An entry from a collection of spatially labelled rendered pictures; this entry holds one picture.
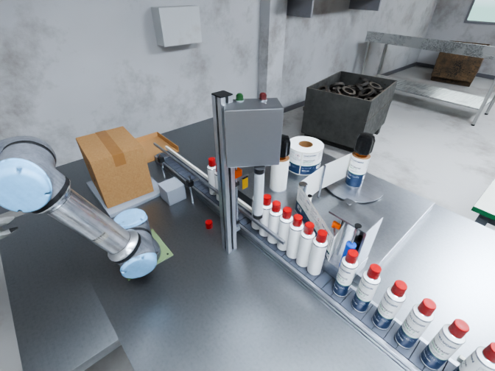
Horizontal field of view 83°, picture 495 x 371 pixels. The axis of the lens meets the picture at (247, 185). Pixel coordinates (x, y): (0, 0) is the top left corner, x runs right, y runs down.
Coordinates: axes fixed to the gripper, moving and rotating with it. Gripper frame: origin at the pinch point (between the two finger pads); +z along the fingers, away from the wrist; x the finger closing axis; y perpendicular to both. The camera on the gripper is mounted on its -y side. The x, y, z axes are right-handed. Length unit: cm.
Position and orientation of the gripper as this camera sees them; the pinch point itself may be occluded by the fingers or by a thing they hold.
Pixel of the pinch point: (12, 226)
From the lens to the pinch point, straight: 109.0
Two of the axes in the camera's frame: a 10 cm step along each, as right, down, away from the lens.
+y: -6.1, -7.3, 3.1
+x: -4.0, 6.2, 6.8
